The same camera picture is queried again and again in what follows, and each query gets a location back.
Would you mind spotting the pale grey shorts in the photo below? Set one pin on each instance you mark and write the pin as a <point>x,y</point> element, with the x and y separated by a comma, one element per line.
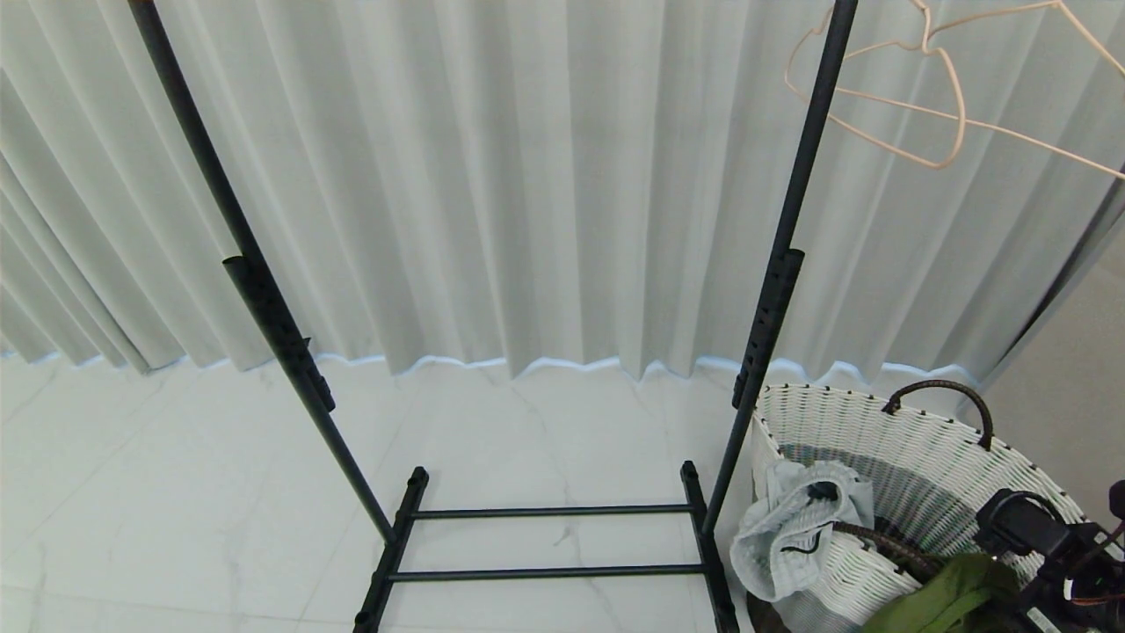
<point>791,536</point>

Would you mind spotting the white curtain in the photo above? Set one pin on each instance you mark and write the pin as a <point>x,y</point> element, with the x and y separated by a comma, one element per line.
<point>527,176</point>

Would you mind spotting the green long-sleeved shirt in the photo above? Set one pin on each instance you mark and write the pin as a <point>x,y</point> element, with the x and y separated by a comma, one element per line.
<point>949,598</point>

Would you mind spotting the white laundry basket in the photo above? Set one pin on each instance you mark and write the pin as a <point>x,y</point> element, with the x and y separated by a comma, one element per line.
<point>914,457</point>

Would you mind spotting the black clothes rack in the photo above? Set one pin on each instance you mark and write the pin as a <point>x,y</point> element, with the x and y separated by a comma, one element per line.
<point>272,308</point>

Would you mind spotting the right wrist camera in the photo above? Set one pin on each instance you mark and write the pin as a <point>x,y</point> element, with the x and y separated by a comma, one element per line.
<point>1019,523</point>

